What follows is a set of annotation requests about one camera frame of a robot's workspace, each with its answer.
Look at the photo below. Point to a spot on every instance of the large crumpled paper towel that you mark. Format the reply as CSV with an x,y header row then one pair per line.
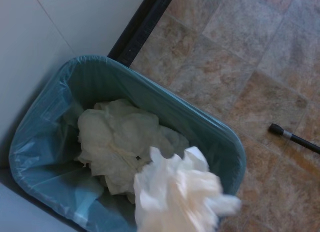
x,y
120,141

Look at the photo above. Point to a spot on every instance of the trash bin with blue liner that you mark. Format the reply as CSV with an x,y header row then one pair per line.
x,y
125,81

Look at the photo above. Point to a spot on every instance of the black baseboard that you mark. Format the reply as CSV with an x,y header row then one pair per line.
x,y
142,26

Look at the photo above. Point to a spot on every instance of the black pole with rubber tip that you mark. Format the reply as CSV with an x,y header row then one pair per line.
x,y
292,137

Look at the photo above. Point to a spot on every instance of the white tissue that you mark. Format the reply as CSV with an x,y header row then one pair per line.
x,y
180,192

